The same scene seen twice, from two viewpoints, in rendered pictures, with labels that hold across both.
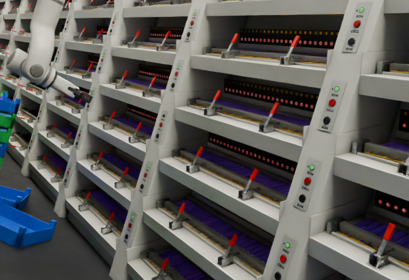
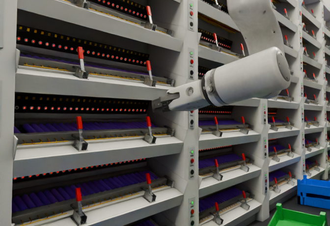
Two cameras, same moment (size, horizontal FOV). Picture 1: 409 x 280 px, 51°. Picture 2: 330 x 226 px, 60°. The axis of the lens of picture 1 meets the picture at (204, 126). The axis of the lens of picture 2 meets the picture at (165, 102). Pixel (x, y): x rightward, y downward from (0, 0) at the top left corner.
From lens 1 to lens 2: 2.26 m
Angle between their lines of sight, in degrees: 101
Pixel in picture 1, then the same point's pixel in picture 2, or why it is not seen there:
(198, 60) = (204, 50)
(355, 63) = not seen: hidden behind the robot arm
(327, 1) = not seen: hidden behind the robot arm
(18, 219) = not seen: outside the picture
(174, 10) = not seen: outside the picture
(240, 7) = (220, 15)
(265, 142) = (248, 101)
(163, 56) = (165, 40)
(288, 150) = (255, 102)
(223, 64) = (221, 56)
